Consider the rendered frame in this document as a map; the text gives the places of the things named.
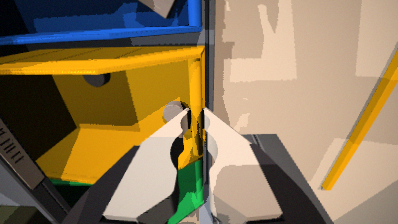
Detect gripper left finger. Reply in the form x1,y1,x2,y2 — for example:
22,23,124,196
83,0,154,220
61,108,191,224

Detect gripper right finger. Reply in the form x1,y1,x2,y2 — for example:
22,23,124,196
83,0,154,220
202,107,326,224

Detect green open bin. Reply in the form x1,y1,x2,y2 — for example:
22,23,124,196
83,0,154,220
50,159,204,224

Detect yellow bin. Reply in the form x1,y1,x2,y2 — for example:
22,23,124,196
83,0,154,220
0,46,205,184

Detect yellow bar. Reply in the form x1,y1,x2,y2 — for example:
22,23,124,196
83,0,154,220
322,49,398,190

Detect grey bin rack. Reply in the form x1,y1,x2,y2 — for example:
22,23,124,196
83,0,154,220
0,0,223,224

